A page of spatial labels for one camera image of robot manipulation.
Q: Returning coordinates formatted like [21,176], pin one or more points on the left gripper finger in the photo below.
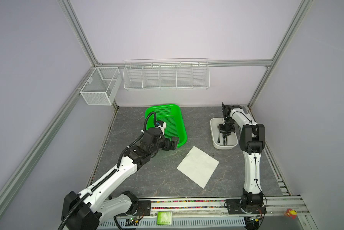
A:
[174,140]
[172,146]

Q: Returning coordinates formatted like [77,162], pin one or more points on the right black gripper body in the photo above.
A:
[227,127]

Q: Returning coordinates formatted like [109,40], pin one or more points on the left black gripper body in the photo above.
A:
[154,149]

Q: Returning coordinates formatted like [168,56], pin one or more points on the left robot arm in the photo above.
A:
[87,209]

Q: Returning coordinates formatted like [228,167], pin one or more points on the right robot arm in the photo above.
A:
[252,144]

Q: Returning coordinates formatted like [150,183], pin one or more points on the white paper napkin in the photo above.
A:
[198,166]

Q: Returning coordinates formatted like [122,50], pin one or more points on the white oval plastic tub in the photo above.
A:
[232,139]

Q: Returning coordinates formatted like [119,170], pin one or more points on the green perforated plastic basket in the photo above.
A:
[170,114]

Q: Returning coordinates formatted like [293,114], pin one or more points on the small white mesh basket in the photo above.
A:
[102,85]

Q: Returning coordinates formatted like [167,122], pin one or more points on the red yellow toy figure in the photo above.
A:
[291,213]

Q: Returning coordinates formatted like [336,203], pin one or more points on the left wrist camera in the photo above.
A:
[161,125]

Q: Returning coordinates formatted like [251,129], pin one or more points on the long white wire shelf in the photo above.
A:
[166,74]

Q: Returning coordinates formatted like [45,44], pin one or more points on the white slotted cable duct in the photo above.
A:
[186,223]

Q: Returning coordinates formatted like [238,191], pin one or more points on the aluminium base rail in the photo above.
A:
[270,206]

